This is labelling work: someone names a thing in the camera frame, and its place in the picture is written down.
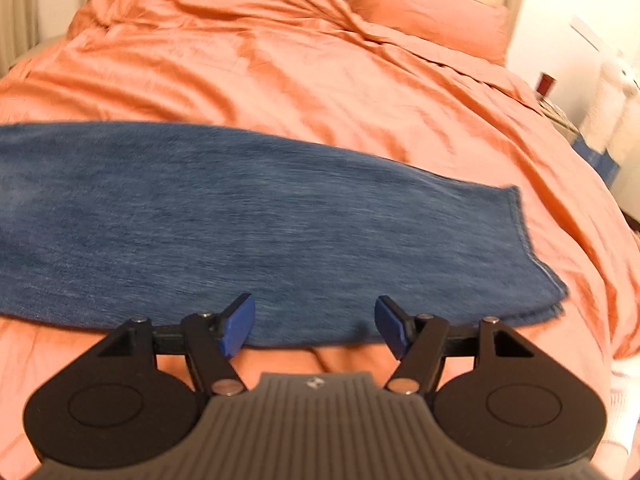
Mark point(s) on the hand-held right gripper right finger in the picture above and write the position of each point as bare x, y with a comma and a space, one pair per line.
387, 322

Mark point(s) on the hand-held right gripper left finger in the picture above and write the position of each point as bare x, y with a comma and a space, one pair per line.
240, 325

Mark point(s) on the blue denim pants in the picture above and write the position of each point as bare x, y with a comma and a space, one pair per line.
250, 220

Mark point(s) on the orange duvet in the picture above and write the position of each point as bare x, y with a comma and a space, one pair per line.
300, 85

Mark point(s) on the small red container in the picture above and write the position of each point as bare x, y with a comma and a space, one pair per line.
546, 84

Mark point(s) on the white fluffy object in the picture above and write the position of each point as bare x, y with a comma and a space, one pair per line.
612, 100

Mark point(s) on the orange pillow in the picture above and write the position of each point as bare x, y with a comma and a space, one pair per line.
425, 5

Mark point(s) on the beige pleated curtain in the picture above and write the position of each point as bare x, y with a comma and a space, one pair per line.
20, 10

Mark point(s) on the white wall plate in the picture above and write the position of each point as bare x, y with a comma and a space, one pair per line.
585, 30

